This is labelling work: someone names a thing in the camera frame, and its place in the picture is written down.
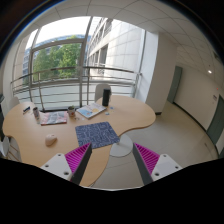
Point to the black thermos bottle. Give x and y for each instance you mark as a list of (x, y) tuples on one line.
[(106, 96)]

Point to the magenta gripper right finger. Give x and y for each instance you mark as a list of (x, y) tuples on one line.
[(153, 166)]

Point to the white round table base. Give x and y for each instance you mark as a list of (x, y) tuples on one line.
[(123, 147)]

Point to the pink magazine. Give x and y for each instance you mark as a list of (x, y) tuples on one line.
[(52, 118)]

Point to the blue patterned mouse pad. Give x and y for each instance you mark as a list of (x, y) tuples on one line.
[(98, 134)]

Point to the small potted plant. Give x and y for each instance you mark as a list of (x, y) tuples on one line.
[(71, 111)]

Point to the teal door far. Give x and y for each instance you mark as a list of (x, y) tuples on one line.
[(175, 84)]

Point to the patterned mug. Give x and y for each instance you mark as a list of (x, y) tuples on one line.
[(36, 112)]

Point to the white chair behind table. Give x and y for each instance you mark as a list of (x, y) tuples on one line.
[(100, 89)]

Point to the open book blue cover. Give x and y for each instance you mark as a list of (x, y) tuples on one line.
[(91, 110)]

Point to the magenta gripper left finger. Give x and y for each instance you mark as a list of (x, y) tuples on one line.
[(70, 166)]

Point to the metal balcony railing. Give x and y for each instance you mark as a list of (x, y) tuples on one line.
[(59, 88)]

